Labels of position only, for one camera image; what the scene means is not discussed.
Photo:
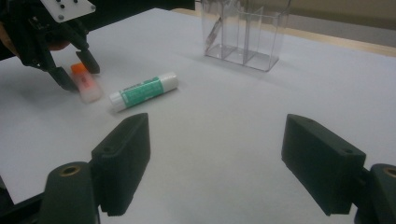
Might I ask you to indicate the green and white glue stick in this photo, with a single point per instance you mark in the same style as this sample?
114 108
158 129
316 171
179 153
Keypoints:
143 91

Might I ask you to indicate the translucent white pen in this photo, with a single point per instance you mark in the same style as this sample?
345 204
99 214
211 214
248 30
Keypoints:
213 32

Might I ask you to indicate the clear acrylic organizer box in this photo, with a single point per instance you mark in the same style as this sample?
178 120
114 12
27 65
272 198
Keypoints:
246 60

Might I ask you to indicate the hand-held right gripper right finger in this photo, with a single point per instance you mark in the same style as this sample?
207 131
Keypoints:
320 161

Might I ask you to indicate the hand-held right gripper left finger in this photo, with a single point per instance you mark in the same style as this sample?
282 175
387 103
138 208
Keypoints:
123 161

